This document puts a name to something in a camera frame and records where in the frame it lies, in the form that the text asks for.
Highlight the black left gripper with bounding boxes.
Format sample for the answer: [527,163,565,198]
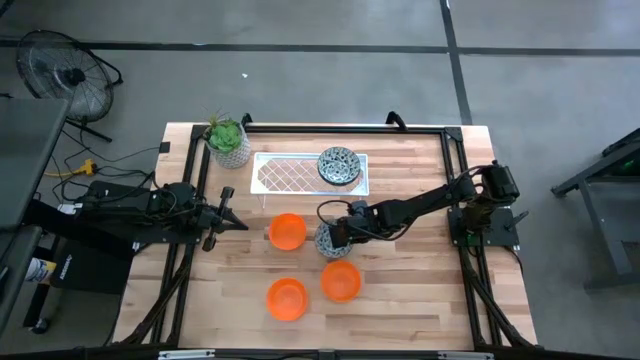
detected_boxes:
[192,185,250,253]

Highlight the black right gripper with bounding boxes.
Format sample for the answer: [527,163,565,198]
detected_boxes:
[329,199,389,250]

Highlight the orange plastic mini bowl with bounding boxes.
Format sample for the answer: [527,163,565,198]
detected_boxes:
[265,277,310,323]
[320,259,363,304]
[267,212,308,252]

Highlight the white patterned plant pot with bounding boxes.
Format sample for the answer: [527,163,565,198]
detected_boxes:
[206,123,253,170]

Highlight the green succulent plant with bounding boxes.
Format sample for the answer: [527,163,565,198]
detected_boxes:
[201,105,245,155]

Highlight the black case white lettering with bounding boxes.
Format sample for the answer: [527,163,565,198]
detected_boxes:
[49,238,135,297]

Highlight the yellow power plug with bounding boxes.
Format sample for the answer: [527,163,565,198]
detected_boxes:
[43,157,100,179]

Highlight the white bottle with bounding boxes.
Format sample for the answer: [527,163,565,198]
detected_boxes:
[23,256,57,287]

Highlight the dark grey desk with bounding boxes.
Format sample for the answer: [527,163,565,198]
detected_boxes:
[0,96,70,334]

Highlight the black floor fan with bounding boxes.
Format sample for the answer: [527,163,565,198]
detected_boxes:
[16,29,124,144]

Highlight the dark grey metal cart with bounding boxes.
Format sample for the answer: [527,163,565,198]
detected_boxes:
[551,127,640,291]

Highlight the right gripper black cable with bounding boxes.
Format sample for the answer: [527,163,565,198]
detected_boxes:
[316,198,352,229]

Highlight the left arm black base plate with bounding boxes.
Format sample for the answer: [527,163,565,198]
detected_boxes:
[133,227,202,246]

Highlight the white wire rack tray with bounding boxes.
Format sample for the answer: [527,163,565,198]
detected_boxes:
[249,151,371,211]

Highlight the black power cable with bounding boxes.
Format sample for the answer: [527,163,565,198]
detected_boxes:
[49,127,161,201]

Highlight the silver metal bracket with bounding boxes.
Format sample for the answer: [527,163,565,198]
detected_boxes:
[438,351,495,360]
[158,349,216,360]

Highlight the black aluminium table frame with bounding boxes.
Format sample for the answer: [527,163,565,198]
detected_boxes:
[112,112,536,351]

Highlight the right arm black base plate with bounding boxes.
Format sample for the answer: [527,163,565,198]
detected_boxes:
[447,206,530,248]

